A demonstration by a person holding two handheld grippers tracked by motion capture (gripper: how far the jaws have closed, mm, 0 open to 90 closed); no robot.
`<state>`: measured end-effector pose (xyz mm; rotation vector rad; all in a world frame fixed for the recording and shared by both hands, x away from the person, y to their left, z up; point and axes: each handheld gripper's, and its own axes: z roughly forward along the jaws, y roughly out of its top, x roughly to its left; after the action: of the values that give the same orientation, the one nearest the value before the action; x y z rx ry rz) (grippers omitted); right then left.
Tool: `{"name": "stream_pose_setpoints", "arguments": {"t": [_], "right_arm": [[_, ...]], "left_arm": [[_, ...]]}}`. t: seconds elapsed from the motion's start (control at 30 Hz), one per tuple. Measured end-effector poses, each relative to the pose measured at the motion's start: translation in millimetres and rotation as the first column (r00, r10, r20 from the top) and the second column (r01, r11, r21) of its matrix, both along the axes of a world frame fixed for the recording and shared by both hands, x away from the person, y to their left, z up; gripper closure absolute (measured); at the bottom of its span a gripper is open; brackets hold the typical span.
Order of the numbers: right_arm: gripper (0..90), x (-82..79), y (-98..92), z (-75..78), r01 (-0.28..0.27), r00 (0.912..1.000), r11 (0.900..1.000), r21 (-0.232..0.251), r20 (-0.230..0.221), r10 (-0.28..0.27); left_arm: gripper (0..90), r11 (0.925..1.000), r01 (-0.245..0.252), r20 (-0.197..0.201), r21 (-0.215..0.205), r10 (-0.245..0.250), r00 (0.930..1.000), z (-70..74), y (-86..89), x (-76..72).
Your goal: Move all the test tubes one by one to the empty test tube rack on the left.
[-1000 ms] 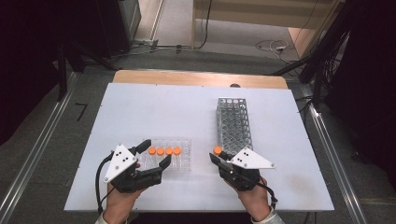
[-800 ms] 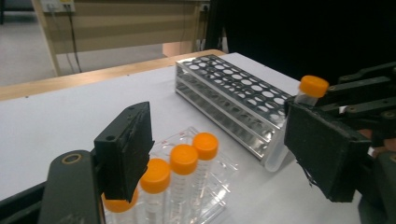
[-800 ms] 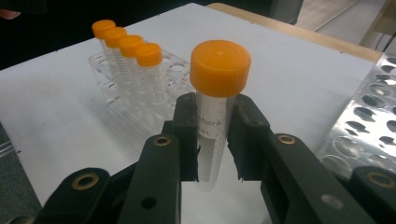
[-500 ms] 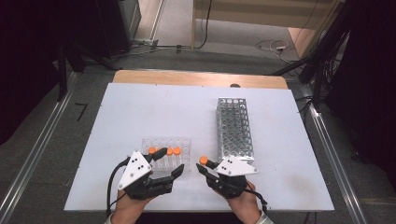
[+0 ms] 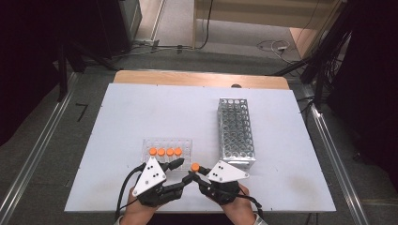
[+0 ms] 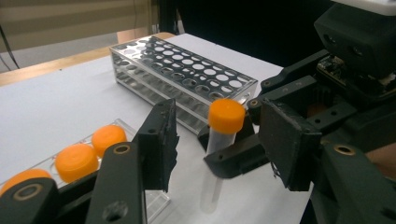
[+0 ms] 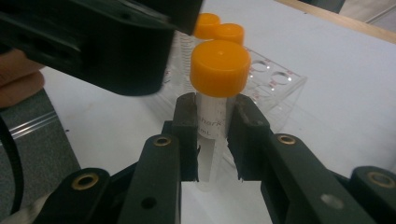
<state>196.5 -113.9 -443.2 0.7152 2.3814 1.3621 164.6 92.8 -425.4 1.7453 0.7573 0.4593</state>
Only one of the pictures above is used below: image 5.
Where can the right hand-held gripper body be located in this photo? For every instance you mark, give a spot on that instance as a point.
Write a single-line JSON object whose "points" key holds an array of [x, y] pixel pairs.
{"points": [[226, 176]]}

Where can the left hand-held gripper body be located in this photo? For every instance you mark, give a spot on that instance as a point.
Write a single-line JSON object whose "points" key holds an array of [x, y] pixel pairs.
{"points": [[150, 179]]}

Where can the orange-capped clear tube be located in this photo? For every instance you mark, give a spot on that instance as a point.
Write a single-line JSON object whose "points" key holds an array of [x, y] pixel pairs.
{"points": [[161, 153], [170, 153], [153, 152], [178, 153], [195, 167]]}

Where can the clear plastic tube rack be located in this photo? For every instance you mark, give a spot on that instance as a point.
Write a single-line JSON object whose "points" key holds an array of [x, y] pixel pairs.
{"points": [[184, 145]]}

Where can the metal test tube rack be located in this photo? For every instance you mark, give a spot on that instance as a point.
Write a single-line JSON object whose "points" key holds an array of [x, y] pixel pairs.
{"points": [[235, 131]]}

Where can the person's left hand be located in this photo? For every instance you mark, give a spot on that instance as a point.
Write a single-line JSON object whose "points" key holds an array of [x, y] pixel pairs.
{"points": [[137, 209]]}

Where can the person's right hand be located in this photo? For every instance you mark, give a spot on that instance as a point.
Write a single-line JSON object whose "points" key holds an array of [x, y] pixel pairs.
{"points": [[239, 209]]}

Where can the person's dark clothing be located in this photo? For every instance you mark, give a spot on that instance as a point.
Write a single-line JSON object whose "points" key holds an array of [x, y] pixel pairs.
{"points": [[191, 220]]}

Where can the person's white left sleeve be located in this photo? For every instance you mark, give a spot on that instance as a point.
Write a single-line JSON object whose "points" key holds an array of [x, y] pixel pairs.
{"points": [[117, 222]]}

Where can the person's white sleeve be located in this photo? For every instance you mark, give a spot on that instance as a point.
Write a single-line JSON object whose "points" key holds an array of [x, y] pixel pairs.
{"points": [[261, 221], [117, 222]]}

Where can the white board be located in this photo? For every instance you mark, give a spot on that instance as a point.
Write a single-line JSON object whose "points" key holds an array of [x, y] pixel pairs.
{"points": [[156, 112]]}

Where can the person's white right sleeve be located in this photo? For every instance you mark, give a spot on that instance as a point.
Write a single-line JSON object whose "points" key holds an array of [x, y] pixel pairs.
{"points": [[261, 221]]}

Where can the wooden table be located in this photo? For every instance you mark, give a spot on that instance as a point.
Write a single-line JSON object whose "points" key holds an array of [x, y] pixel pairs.
{"points": [[187, 78]]}

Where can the grey power strip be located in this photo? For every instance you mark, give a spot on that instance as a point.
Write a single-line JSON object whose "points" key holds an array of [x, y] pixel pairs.
{"points": [[145, 42]]}

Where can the black cabinet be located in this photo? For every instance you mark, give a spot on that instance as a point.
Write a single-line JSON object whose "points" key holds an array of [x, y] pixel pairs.
{"points": [[119, 25]]}

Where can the light wooden furniture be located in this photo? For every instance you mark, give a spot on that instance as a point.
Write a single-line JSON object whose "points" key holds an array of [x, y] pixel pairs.
{"points": [[266, 14]]}

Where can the aluminium floor rail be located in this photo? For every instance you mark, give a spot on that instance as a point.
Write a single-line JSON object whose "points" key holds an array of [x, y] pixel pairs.
{"points": [[37, 150], [338, 162]]}

